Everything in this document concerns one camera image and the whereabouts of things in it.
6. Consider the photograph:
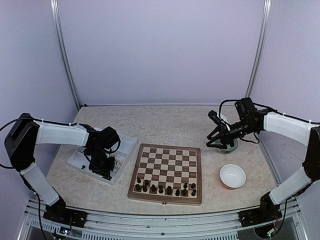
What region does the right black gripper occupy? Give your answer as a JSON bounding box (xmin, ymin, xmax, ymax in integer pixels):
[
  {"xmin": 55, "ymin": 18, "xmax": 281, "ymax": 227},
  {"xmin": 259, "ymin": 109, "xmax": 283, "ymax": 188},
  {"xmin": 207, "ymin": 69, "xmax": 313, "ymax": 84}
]
[{"xmin": 206, "ymin": 119, "xmax": 258, "ymax": 149}]

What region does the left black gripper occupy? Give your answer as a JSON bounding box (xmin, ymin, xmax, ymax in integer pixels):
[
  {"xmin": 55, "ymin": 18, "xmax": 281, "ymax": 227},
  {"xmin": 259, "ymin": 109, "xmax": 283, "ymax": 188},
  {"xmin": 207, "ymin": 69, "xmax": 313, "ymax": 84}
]
[{"xmin": 87, "ymin": 147, "xmax": 116, "ymax": 177}]

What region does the dark chess knight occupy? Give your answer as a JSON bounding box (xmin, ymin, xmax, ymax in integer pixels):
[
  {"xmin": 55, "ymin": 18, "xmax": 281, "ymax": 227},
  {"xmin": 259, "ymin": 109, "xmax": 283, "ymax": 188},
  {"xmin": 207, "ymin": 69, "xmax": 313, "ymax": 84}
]
[
  {"xmin": 150, "ymin": 184, "xmax": 157, "ymax": 193},
  {"xmin": 166, "ymin": 186, "xmax": 172, "ymax": 196}
]

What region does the wooden chess board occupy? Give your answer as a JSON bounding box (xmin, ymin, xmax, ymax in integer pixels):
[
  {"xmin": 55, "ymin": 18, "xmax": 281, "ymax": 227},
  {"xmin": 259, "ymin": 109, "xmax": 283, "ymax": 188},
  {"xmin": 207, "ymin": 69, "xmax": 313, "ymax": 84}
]
[{"xmin": 127, "ymin": 143, "xmax": 202, "ymax": 206}]

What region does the dark chess queen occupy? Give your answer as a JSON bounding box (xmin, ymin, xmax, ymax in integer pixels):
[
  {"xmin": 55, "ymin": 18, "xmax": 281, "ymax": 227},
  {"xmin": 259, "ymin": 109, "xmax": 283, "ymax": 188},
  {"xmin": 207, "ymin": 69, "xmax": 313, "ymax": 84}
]
[{"xmin": 181, "ymin": 188, "xmax": 188, "ymax": 197}]

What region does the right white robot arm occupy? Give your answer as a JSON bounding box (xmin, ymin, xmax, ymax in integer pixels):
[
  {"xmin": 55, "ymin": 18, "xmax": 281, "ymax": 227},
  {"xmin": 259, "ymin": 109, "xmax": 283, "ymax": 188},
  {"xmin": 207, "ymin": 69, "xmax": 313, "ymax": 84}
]
[{"xmin": 206, "ymin": 97, "xmax": 320, "ymax": 222}]

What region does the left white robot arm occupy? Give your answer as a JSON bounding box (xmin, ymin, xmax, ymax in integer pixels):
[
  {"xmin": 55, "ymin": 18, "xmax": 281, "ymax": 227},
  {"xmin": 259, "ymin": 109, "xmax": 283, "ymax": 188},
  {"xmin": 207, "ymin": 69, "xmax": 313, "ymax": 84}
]
[{"xmin": 0, "ymin": 113, "xmax": 121, "ymax": 223}]

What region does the pile of dark chess pieces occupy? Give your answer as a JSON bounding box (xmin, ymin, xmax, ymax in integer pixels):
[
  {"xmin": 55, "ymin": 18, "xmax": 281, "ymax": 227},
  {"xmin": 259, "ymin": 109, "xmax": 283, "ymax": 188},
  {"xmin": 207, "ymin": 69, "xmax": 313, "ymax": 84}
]
[{"xmin": 81, "ymin": 165, "xmax": 112, "ymax": 181}]

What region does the pile of white chess pieces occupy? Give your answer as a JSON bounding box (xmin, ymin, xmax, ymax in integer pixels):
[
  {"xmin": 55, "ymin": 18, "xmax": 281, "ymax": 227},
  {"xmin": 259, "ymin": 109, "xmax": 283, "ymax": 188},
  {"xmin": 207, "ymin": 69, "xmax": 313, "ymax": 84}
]
[{"xmin": 114, "ymin": 156, "xmax": 123, "ymax": 167}]

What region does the clear glass bowl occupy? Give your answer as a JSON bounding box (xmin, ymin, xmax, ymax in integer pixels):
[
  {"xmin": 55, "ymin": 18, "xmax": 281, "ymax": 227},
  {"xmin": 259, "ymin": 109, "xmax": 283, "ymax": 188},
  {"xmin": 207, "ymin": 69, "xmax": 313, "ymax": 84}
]
[{"xmin": 218, "ymin": 139, "xmax": 239, "ymax": 154}]

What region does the white divided plastic tray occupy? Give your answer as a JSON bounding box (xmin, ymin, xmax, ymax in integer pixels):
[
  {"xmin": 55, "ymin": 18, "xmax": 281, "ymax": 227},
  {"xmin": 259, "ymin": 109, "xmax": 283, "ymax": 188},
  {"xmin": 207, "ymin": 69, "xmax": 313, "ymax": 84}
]
[{"xmin": 67, "ymin": 133, "xmax": 138, "ymax": 186}]

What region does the white orange ceramic bowl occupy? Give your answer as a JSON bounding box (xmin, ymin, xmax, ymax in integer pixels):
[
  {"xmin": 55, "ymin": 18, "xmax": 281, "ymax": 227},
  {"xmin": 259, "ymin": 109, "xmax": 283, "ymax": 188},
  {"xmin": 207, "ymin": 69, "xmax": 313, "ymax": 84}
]
[{"xmin": 219, "ymin": 164, "xmax": 247, "ymax": 190}]

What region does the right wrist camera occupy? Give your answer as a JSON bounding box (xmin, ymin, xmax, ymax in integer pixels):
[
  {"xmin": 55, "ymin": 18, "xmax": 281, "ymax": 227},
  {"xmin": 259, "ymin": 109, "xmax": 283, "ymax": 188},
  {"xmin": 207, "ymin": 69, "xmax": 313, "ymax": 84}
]
[{"xmin": 208, "ymin": 110, "xmax": 229, "ymax": 126}]

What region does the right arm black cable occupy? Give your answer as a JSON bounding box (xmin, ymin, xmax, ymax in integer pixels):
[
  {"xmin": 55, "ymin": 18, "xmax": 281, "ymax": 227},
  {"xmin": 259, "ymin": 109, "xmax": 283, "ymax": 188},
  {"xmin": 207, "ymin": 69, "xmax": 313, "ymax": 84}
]
[{"xmin": 218, "ymin": 99, "xmax": 320, "ymax": 145}]

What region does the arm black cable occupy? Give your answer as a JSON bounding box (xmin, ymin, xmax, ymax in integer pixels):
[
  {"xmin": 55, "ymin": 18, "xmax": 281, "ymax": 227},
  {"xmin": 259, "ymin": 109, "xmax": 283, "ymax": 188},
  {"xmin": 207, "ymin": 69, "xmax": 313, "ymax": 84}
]
[
  {"xmin": 218, "ymin": 99, "xmax": 320, "ymax": 145},
  {"xmin": 0, "ymin": 117, "xmax": 122, "ymax": 170}
]

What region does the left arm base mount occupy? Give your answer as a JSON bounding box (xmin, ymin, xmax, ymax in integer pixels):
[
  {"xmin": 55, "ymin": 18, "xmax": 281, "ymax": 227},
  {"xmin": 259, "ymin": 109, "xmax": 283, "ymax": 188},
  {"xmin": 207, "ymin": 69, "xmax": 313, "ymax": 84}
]
[{"xmin": 43, "ymin": 208, "xmax": 88, "ymax": 228}]

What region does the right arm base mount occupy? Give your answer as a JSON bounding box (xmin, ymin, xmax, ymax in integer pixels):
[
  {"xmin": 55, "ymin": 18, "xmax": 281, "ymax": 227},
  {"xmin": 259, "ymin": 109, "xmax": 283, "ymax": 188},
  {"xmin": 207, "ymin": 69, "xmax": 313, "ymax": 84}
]
[{"xmin": 238, "ymin": 207, "xmax": 283, "ymax": 227}]

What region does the front aluminium rail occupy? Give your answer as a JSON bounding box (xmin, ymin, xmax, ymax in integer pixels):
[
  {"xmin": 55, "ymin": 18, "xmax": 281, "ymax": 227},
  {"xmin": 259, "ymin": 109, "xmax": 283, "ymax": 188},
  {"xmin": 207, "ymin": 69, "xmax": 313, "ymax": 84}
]
[{"xmin": 16, "ymin": 199, "xmax": 310, "ymax": 240}]

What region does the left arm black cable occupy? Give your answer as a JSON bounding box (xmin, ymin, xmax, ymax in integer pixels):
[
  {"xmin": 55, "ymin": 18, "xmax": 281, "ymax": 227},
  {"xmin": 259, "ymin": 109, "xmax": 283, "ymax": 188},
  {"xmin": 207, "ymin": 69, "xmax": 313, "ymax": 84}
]
[{"xmin": 0, "ymin": 117, "xmax": 122, "ymax": 170}]

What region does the right aluminium frame post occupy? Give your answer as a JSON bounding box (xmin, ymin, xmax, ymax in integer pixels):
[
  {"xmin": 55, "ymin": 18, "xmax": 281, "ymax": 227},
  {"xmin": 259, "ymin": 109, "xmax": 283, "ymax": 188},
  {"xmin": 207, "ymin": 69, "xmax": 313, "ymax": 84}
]
[{"xmin": 245, "ymin": 0, "xmax": 272, "ymax": 97}]

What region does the aluminium frame post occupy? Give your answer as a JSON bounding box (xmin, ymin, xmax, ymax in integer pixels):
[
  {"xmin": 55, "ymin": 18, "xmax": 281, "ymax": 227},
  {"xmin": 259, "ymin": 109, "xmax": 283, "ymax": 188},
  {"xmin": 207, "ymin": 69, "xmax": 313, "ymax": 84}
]
[
  {"xmin": 245, "ymin": 0, "xmax": 272, "ymax": 97},
  {"xmin": 50, "ymin": 0, "xmax": 82, "ymax": 111}
]

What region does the left aluminium frame post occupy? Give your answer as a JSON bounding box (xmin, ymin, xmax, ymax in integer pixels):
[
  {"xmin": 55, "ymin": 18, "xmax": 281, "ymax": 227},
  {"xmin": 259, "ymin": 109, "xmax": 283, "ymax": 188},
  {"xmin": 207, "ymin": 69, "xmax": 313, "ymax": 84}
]
[{"xmin": 50, "ymin": 0, "xmax": 82, "ymax": 111}]

